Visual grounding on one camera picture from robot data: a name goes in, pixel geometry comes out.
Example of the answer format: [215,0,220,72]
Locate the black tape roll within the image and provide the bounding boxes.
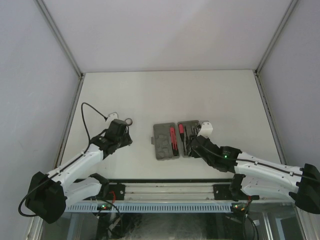
[124,118,133,126]

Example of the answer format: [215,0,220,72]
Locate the red screwdriver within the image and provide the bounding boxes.
[184,125,189,156]
[178,123,185,142]

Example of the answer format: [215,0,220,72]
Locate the red black pliers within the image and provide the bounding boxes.
[189,124,201,141]

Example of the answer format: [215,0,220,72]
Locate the grey plastic tool case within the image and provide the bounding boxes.
[151,120,203,161]

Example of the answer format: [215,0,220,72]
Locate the red utility knife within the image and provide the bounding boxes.
[169,126,179,156]

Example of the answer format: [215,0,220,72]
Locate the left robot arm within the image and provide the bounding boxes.
[21,119,132,224]

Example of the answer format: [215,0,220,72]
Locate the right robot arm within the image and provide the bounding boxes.
[189,135,320,215]

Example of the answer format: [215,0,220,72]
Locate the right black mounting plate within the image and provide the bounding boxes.
[213,183,260,202]

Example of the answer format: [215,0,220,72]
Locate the black mounting plate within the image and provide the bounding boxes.
[213,183,260,202]
[96,183,126,201]

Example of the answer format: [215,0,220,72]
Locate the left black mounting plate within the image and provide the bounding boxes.
[96,183,126,201]

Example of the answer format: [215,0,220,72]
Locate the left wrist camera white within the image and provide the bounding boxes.
[106,112,119,122]

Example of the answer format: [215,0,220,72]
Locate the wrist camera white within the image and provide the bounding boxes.
[197,121,213,138]
[106,112,119,122]

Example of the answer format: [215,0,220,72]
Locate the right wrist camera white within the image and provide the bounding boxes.
[197,121,213,138]

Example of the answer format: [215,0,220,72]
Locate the left black cable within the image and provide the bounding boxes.
[17,102,110,218]

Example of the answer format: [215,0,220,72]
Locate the black cable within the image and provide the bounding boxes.
[193,122,320,180]
[17,102,110,218]

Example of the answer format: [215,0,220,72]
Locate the right black cable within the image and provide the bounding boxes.
[193,122,320,180]

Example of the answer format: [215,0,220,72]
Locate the aluminium front rail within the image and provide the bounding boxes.
[64,181,307,201]

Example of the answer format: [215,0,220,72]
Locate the grey slotted cable duct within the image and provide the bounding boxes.
[65,202,232,213]

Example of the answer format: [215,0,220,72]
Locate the left aluminium frame post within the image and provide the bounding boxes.
[34,0,84,161]

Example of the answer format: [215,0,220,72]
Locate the aluminium frame post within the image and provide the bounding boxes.
[34,0,84,161]
[252,0,301,164]

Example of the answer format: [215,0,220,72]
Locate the right aluminium frame post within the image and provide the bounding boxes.
[252,0,301,164]

